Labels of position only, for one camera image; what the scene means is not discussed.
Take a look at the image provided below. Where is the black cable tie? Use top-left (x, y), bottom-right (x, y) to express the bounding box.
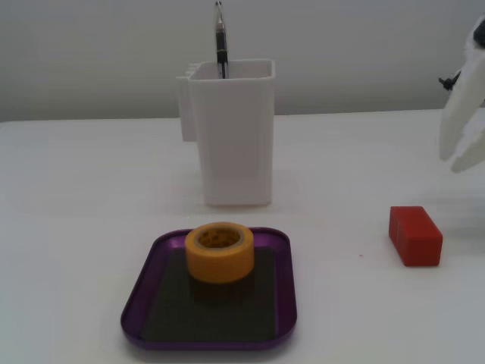
top-left (438, 73), bottom-right (462, 93)

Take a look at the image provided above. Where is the black ballpoint pen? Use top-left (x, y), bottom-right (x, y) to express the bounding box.
top-left (213, 2), bottom-right (230, 80)

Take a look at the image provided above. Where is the yellow tape roll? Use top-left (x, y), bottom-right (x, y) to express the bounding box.
top-left (184, 222), bottom-right (255, 284)

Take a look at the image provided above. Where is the purple metal tray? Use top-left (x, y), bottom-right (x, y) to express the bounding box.
top-left (120, 226), bottom-right (299, 352)

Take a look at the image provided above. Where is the white plastic box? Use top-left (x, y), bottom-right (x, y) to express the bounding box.
top-left (176, 58), bottom-right (276, 208)

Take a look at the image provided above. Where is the red cube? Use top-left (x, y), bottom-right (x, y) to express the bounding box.
top-left (388, 206), bottom-right (443, 268)

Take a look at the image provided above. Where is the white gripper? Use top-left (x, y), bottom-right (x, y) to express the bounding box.
top-left (439, 14), bottom-right (485, 174)

